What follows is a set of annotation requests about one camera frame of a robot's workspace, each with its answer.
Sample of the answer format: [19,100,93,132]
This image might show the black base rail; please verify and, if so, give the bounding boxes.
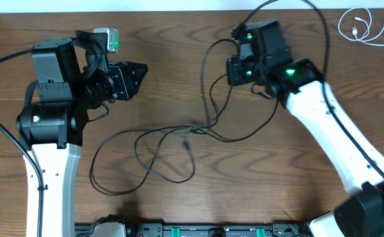
[75,223,311,237]

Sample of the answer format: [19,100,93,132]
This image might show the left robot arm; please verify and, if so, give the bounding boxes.
[16,28,148,236]

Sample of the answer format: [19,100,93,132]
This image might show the black cable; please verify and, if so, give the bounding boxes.
[89,38,241,197]
[133,74,280,184]

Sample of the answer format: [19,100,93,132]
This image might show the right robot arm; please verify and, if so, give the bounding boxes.
[226,19,384,236]

